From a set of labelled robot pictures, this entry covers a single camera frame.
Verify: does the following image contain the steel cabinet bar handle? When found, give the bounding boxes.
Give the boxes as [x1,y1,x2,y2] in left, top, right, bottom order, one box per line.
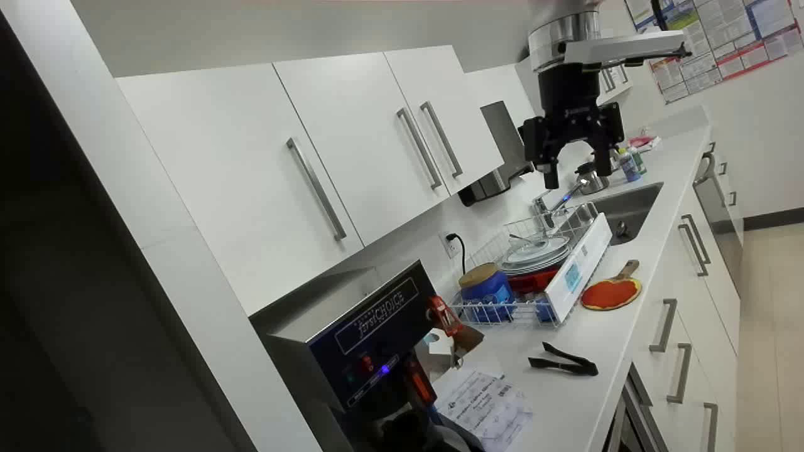
[284,135,349,247]
[394,106,446,194]
[418,100,464,180]

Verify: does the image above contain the steel kitchen sink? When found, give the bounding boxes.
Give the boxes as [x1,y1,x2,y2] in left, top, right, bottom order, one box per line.
[586,180,665,247]

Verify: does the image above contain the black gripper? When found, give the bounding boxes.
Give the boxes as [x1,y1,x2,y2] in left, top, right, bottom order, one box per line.
[518,62,629,190]

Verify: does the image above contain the blue soap bottle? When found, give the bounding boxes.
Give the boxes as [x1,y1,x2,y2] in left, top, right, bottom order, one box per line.
[618,145,648,186]

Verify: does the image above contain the brown orange coffee decanter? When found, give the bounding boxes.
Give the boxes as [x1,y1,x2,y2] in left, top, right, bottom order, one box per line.
[425,294,487,356]

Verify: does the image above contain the white wall power outlet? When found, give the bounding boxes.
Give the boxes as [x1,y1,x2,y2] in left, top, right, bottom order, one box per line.
[439,228,464,262]

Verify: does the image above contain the colourful wall poster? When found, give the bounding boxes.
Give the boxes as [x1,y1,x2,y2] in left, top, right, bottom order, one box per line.
[623,0,804,106]

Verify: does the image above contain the black steel coffee machine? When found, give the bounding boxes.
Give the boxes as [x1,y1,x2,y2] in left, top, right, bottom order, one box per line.
[250,258,446,452]

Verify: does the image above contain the black power cable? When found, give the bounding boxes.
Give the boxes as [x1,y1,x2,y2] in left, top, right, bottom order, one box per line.
[448,232,471,279]

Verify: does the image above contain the large white cabinet door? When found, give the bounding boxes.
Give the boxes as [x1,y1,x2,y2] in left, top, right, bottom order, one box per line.
[115,62,368,316]

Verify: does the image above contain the printed paper sheet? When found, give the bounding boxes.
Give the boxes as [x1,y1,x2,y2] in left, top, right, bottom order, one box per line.
[432,365,535,452]

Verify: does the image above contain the white wire dish rack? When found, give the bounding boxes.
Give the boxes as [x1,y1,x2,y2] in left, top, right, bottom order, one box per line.
[453,219,589,328]

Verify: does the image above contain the stainless steel dishwasher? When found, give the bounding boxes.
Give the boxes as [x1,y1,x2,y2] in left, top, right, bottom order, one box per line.
[691,142,746,247]

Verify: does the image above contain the built-in black oven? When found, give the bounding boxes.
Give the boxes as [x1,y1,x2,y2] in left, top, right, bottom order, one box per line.
[601,365,674,452]

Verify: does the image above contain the red table tennis paddle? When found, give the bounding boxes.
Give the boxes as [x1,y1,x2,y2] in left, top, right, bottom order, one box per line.
[579,258,643,314]

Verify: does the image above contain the small white box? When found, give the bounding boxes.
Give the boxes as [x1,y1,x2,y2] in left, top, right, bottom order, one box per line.
[420,326,459,372]

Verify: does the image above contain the steel sink faucet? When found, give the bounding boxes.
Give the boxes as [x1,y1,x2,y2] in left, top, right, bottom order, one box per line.
[574,161,611,196]

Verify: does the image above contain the steel paper towel dispenser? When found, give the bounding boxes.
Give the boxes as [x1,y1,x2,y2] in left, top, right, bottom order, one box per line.
[454,98,532,209]

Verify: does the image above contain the steel drawer handle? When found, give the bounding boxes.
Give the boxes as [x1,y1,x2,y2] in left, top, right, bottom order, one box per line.
[677,219,709,279]
[701,402,721,452]
[648,297,682,355]
[683,211,714,268]
[665,341,697,407]

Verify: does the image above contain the blue bowl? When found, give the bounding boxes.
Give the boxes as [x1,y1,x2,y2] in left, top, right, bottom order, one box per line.
[458,262,515,309]

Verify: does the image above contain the glass coffee pot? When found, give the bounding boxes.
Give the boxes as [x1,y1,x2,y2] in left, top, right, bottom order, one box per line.
[368,399,487,452]

